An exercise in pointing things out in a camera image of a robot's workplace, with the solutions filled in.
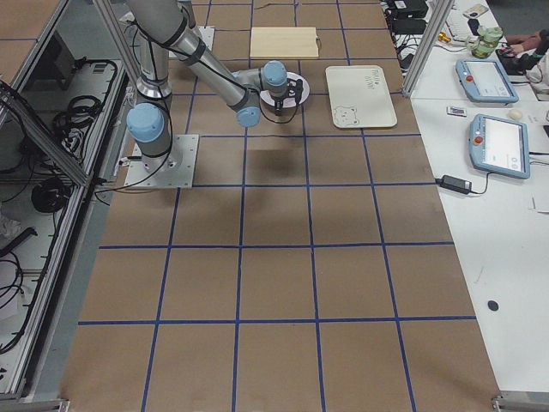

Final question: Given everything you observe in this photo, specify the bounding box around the blue teach pendant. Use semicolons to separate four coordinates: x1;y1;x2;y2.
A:
468;114;530;179
455;59;519;104

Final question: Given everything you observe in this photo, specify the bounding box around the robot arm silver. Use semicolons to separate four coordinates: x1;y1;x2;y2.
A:
127;1;305;137

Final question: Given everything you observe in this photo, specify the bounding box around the black power brick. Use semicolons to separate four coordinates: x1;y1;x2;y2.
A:
438;175;472;195

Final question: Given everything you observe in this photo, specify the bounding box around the blue teach pendant lower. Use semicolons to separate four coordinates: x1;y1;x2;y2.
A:
468;114;530;179

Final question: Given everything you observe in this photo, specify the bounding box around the aluminium frame post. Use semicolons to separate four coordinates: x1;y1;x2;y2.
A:
402;0;455;98

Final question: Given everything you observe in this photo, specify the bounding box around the blue teach pendant upper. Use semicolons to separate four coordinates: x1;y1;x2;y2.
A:
455;59;519;104

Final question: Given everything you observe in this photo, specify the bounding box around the cream bear tray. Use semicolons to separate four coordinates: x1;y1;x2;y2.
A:
325;65;397;129

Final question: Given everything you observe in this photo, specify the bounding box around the white ridged plate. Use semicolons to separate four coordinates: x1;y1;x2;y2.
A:
281;72;311;109

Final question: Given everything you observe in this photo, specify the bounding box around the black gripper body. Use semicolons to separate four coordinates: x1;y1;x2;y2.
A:
269;83;288;108

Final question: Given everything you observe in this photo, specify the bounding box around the bamboo cutting board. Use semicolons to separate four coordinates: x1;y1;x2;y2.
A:
250;27;319;59

